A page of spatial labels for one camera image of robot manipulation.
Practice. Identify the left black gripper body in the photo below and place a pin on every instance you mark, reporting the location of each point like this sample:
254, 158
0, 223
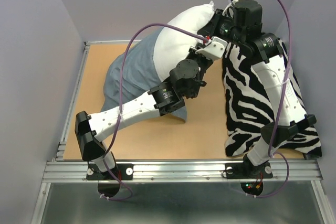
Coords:
203, 63

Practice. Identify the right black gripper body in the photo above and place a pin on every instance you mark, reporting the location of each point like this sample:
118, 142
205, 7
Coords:
227, 30

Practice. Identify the white pillow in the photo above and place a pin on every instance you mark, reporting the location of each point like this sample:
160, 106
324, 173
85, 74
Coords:
172, 46

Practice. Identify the blue pillowcase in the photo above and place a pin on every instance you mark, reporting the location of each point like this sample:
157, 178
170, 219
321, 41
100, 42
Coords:
139, 73

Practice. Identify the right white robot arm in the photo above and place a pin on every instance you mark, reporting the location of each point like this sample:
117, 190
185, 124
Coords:
271, 64

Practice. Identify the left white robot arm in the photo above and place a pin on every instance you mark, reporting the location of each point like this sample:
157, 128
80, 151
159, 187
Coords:
92, 129

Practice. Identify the zebra print pillow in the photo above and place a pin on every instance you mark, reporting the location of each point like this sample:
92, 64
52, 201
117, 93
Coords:
248, 109

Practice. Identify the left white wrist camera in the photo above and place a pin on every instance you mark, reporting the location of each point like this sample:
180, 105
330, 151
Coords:
214, 50

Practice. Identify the aluminium front rail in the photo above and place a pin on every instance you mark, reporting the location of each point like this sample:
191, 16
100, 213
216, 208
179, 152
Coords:
203, 171

